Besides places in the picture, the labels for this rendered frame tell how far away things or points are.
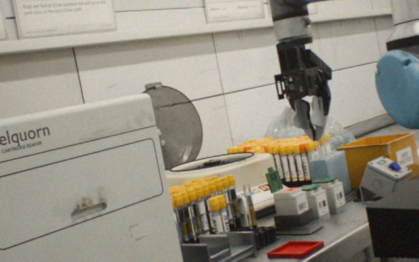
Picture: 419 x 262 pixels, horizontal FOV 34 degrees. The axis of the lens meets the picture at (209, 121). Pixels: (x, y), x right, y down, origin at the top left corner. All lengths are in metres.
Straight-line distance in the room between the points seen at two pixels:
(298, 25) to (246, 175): 0.34
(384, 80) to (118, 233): 0.44
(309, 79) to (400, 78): 0.42
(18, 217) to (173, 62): 1.18
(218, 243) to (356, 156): 0.60
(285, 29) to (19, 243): 0.79
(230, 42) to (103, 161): 1.30
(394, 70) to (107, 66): 0.91
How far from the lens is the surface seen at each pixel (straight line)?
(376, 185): 1.42
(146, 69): 1.82
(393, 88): 1.01
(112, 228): 0.86
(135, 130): 0.90
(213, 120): 1.99
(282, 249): 1.18
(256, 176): 1.52
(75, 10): 1.70
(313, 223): 1.27
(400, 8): 1.02
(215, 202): 1.13
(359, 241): 1.25
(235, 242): 1.10
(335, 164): 1.48
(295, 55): 1.40
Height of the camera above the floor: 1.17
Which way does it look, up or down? 3 degrees down
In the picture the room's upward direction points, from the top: 11 degrees counter-clockwise
